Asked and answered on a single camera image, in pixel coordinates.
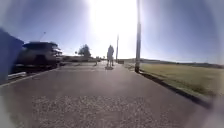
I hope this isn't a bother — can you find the pale green grass field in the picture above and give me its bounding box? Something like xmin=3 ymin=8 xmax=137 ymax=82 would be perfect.
xmin=124 ymin=62 xmax=224 ymax=98

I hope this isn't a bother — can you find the dark kerb beside grass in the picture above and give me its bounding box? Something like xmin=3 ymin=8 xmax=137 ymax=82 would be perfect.
xmin=134 ymin=68 xmax=214 ymax=108

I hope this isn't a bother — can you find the person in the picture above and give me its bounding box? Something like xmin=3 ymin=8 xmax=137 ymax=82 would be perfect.
xmin=106 ymin=44 xmax=115 ymax=69

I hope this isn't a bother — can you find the distant low hill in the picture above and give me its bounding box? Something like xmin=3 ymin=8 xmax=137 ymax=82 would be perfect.
xmin=118 ymin=58 xmax=224 ymax=70

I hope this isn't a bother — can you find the dark round tree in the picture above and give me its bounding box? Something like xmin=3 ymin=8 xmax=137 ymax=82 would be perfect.
xmin=77 ymin=43 xmax=93 ymax=58

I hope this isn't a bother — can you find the dark car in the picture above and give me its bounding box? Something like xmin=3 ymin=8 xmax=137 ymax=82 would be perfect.
xmin=14 ymin=41 xmax=64 ymax=72

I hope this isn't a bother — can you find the dark grey asphalt path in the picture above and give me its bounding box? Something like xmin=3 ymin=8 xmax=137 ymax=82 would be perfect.
xmin=0 ymin=61 xmax=224 ymax=128

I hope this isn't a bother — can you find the blue vehicle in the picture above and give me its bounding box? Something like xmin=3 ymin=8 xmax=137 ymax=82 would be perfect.
xmin=0 ymin=28 xmax=25 ymax=84

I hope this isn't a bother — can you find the pale concrete kerb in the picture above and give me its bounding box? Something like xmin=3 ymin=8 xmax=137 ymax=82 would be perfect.
xmin=7 ymin=70 xmax=28 ymax=81

